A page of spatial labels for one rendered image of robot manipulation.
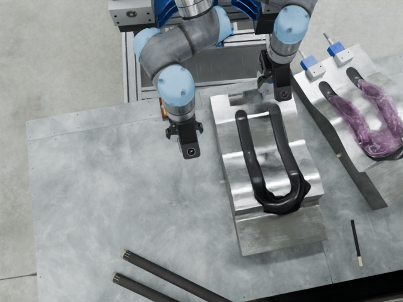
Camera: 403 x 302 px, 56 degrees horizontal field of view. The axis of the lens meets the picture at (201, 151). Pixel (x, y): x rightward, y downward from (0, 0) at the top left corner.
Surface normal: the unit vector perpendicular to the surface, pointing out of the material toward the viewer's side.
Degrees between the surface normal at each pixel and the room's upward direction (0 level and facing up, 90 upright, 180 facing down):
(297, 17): 0
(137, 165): 0
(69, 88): 0
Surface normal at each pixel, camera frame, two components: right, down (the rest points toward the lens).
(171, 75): -0.01, -0.25
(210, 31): 0.37, 0.47
